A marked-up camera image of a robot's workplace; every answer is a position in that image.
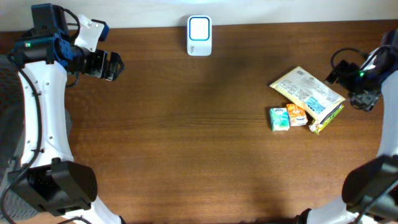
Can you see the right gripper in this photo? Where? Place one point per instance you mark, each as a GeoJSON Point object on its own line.
{"type": "Point", "coordinates": [337, 76]}

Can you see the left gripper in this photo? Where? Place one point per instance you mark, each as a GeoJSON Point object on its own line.
{"type": "Point", "coordinates": [102, 64]}

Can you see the large cream wet-wipes packet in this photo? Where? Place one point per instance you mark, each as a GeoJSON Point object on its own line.
{"type": "Point", "coordinates": [309, 93]}

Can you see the green yellow snack packet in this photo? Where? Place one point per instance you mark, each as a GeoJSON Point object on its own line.
{"type": "Point", "coordinates": [316, 127]}

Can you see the orange tissue pack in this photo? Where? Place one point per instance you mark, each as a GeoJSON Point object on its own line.
{"type": "Point", "coordinates": [297, 116]}

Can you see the teal tissue pack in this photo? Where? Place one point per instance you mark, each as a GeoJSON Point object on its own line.
{"type": "Point", "coordinates": [279, 119]}

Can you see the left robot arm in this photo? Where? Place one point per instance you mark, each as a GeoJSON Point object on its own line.
{"type": "Point", "coordinates": [46, 177]}

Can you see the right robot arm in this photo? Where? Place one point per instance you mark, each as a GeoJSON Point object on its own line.
{"type": "Point", "coordinates": [369, 193]}

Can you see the white barcode scanner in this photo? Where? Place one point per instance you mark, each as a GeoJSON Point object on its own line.
{"type": "Point", "coordinates": [199, 36]}

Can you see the grey plastic mesh basket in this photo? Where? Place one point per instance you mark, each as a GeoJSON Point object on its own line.
{"type": "Point", "coordinates": [19, 132]}

